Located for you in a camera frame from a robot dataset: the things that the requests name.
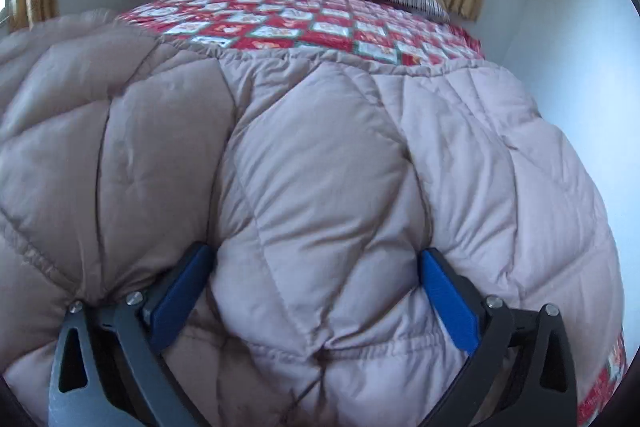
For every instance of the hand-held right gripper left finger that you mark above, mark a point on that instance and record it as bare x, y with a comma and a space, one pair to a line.
177, 292

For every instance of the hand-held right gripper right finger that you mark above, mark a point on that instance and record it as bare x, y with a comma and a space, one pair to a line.
447, 297

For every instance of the pale pink puffer jacket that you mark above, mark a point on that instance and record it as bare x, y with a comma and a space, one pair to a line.
320, 187

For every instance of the red patterned bedspread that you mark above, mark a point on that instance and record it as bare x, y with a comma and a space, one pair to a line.
300, 22

